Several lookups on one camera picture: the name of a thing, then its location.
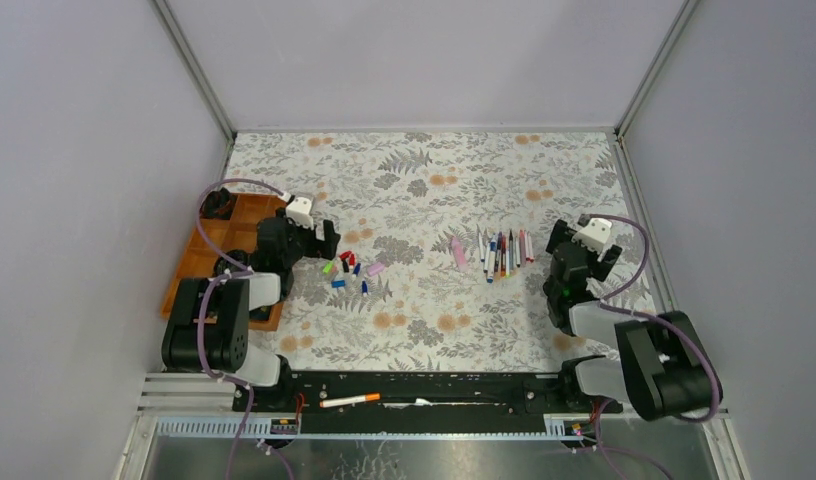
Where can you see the pink highlighter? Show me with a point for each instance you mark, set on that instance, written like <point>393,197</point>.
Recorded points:
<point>458,254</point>

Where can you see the orange cap white marker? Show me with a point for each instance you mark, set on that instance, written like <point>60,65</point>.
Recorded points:
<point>351,400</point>

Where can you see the orange red ink pen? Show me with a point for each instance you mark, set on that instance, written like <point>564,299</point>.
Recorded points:
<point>503,259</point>

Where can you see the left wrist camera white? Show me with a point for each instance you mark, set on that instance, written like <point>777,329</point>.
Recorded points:
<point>298,209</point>

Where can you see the purple ink gel pen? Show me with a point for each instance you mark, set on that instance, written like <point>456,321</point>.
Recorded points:
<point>497,246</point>

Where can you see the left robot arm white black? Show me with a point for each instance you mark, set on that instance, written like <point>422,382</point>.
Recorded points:
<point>208,331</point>

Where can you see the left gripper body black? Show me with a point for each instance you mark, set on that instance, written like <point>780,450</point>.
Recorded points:
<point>302,242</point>

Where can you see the blue cap white marker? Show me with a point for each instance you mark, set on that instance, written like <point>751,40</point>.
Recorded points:
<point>490,261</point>

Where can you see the pink highlighter cap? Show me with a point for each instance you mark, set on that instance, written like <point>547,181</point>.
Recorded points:
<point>375,269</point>

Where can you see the black cap white marker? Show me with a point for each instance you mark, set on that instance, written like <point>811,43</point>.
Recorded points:
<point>481,249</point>

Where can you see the wooden compartment tray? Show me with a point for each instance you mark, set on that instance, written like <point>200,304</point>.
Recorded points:
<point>233,229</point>

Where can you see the black tape roll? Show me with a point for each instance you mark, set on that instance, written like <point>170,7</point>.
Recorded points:
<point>231,261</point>

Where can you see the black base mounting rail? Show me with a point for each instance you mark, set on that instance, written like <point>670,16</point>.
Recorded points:
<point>417,403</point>

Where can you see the translucent pink pen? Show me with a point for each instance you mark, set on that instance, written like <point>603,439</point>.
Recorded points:
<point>523,249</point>

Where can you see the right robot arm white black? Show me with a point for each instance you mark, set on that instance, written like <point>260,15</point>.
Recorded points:
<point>662,369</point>

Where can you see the houndstooth pattern pen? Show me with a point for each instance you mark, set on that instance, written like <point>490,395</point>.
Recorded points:
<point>510,252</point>

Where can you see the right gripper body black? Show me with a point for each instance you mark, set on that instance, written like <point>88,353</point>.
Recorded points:
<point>599,270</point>

